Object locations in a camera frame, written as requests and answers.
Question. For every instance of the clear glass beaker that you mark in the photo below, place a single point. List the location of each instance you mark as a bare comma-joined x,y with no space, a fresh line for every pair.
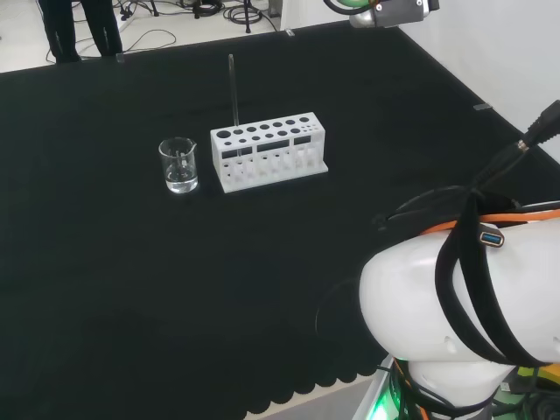
178,168

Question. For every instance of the clear glass rod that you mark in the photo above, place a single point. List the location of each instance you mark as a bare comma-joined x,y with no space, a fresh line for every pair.
233,92

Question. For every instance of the clear plastic clip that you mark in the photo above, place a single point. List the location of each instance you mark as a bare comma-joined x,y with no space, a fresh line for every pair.
120,59
481,107
288,32

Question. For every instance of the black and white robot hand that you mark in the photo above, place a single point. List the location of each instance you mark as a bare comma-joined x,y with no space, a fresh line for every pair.
398,13

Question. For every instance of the black tripod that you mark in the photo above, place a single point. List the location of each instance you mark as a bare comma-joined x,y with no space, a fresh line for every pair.
151,6
247,17

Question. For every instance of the person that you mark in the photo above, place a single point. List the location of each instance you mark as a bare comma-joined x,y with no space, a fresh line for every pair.
102,30

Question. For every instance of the black cloth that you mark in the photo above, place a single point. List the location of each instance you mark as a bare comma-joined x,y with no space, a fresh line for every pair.
131,262

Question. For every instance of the white test tube rack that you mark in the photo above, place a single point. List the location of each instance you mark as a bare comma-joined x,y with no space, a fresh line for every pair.
267,168

